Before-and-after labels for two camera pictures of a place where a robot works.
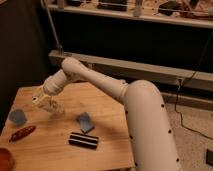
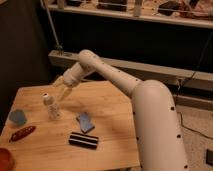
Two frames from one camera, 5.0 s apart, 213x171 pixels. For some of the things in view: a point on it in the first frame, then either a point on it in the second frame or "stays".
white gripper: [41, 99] -> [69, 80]
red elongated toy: [22, 133] stays
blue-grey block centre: [85, 123] stays
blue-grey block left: [18, 117] stays
